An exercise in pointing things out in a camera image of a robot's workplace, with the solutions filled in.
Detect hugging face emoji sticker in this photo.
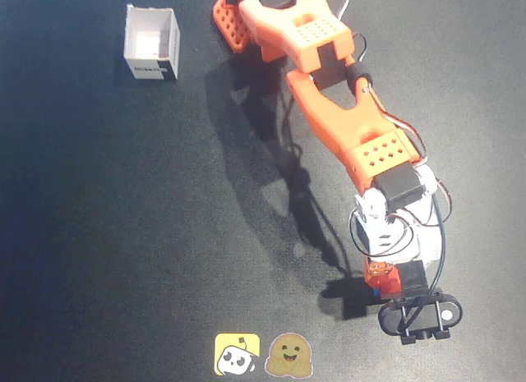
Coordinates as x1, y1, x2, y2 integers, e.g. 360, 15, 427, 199
263, 332, 316, 378

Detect black camera cable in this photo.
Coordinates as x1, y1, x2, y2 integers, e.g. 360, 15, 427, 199
348, 31, 448, 317

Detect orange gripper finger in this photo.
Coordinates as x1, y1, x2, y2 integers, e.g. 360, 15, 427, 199
364, 261, 399, 281

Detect white open cardboard box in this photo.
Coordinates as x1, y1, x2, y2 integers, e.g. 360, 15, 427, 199
122, 3, 182, 82

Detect red cube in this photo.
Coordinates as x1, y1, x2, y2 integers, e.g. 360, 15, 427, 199
366, 274, 402, 300

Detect black velcro strap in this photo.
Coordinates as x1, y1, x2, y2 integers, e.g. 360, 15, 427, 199
344, 62, 371, 86

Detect yellow robot face sticker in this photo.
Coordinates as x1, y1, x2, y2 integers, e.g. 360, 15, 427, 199
213, 332, 262, 376

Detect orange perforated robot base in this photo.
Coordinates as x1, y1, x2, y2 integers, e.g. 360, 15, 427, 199
211, 0, 252, 53

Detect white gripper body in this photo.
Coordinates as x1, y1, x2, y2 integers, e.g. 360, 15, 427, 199
348, 164, 445, 265

